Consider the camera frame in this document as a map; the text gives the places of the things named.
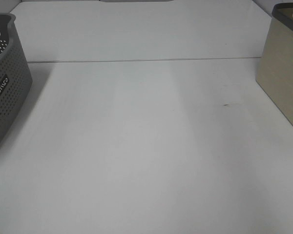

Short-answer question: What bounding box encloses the beige bin with grey rim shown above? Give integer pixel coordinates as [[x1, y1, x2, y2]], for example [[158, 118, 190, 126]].
[[256, 2, 293, 126]]

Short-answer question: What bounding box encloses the grey perforated plastic basket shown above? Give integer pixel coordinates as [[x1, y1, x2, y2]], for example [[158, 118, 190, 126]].
[[0, 13, 32, 143]]

